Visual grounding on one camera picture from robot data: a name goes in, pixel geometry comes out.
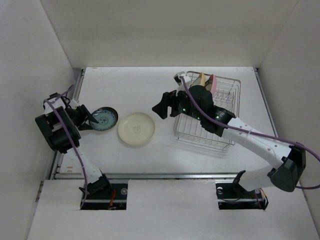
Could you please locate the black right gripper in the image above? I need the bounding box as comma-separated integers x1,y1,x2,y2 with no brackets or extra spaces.
151,85,204,121

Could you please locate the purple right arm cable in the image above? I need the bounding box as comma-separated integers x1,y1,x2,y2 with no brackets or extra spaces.
179,75,320,210

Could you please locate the black blue patterned plate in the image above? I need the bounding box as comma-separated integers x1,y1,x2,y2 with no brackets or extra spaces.
88,106,119,132

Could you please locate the cream bear plate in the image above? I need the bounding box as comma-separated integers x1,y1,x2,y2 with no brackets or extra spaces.
117,112,156,147

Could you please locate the metal wire dish rack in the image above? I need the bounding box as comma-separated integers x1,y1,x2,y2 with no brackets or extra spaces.
172,70,242,152

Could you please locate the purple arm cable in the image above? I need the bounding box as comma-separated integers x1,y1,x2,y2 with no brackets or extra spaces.
179,75,320,210
44,83,91,208

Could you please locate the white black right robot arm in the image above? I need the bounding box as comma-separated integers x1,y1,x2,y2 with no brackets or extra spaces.
152,85,306,197

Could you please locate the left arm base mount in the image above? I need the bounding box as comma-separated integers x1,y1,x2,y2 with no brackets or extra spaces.
80,179,129,211

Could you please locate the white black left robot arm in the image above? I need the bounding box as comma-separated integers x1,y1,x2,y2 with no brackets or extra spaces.
35,93,118,199

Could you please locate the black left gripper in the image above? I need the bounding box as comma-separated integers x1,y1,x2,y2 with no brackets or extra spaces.
64,105,98,130

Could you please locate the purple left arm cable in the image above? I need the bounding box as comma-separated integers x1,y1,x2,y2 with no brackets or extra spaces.
44,83,91,208

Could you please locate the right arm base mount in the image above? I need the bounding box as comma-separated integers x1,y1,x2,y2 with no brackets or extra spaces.
215,170,269,211

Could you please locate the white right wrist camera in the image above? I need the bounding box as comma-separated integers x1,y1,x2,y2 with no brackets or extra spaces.
173,71,191,87

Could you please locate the aluminium front rail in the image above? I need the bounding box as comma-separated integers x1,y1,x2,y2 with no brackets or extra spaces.
104,171,286,180

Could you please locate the yellow patterned brown plate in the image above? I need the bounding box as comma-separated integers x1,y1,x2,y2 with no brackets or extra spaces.
98,107,119,131

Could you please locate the beige plate with line pattern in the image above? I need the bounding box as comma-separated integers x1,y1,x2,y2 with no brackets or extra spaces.
191,72,206,87

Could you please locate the pink plate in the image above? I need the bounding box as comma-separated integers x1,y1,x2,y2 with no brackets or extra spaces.
204,74,217,96

